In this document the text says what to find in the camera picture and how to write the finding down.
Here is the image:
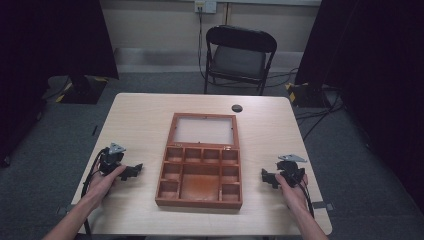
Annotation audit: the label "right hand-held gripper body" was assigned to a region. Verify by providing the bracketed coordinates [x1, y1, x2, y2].
[275, 153, 308, 188]

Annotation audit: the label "black folding chair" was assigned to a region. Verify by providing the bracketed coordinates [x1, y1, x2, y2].
[203, 24, 279, 97]

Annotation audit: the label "grey table bracket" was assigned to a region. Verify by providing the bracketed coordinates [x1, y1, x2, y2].
[55, 204, 74, 216]
[312, 201, 335, 211]

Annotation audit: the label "black stand base striped tape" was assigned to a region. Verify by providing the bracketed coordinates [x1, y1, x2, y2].
[55, 75, 110, 105]
[285, 81, 332, 109]

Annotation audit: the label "black wall outlet cable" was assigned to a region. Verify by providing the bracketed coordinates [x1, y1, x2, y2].
[197, 6, 208, 81]

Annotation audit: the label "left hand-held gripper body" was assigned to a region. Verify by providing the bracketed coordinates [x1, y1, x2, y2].
[98, 142, 127, 177]

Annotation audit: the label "black floor cables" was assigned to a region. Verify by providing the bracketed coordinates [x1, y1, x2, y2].
[295, 94, 346, 142]

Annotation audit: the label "brown wooden compartment tray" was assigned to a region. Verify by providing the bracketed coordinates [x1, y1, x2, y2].
[154, 112, 244, 211]

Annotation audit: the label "dark curtain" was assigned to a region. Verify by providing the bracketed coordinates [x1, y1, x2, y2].
[294, 0, 424, 215]
[0, 0, 120, 168]

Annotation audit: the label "person's left hand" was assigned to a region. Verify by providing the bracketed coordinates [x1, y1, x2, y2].
[85, 164, 128, 210]

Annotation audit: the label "person's right hand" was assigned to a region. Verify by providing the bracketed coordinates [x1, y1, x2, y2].
[274, 173, 310, 215]

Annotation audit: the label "white wall outlet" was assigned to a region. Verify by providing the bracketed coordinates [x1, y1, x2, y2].
[194, 0, 218, 15]

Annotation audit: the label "right hand-held gripper cable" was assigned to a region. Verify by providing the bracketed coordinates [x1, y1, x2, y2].
[297, 176, 316, 220]

